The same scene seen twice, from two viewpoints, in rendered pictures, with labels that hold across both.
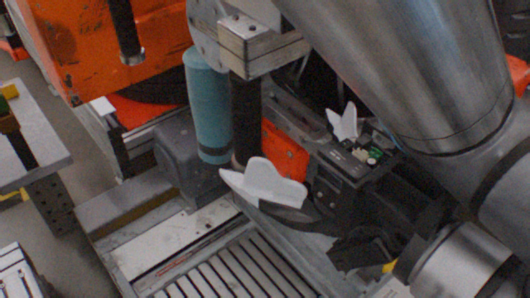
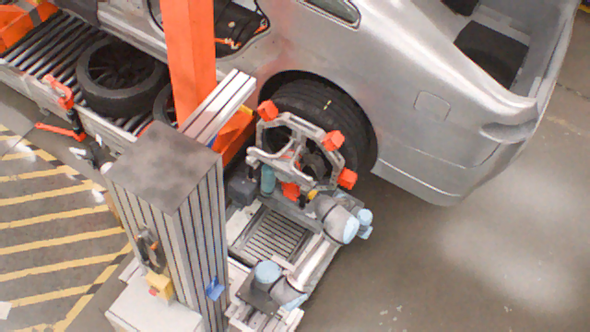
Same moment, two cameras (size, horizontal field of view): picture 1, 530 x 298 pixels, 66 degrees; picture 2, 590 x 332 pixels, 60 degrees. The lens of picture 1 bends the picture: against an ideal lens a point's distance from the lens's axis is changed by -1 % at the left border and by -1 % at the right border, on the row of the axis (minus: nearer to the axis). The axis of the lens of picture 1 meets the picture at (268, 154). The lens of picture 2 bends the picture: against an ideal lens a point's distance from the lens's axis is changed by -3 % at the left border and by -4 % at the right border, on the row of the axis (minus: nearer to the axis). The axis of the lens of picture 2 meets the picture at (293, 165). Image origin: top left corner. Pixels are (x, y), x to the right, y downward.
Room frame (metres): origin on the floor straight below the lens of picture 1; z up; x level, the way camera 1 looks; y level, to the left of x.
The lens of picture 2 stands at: (-0.91, 0.77, 3.33)
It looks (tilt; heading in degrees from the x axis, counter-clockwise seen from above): 56 degrees down; 333
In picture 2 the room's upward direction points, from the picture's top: 8 degrees clockwise
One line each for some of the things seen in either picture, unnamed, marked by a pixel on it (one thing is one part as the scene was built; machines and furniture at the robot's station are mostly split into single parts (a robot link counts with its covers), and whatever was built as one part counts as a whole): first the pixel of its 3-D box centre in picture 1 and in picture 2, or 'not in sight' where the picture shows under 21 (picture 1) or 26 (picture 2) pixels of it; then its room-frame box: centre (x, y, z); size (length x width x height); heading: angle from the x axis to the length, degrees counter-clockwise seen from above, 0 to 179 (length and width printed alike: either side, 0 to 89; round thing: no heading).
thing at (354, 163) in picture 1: (377, 202); not in sight; (0.23, -0.10, 0.86); 0.12 x 0.08 x 0.09; 39
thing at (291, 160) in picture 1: (303, 150); (296, 183); (0.68, -0.08, 0.48); 0.16 x 0.12 x 0.17; 129
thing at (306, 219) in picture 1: (305, 205); not in sight; (0.24, -0.03, 0.83); 0.09 x 0.05 x 0.02; 75
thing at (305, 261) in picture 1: (329, 214); (301, 195); (0.77, -0.18, 0.13); 0.50 x 0.36 x 0.10; 39
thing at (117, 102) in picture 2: not in sight; (123, 75); (2.01, 0.80, 0.39); 0.66 x 0.66 x 0.24
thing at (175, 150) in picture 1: (229, 150); (253, 180); (0.92, 0.12, 0.26); 0.42 x 0.18 x 0.35; 129
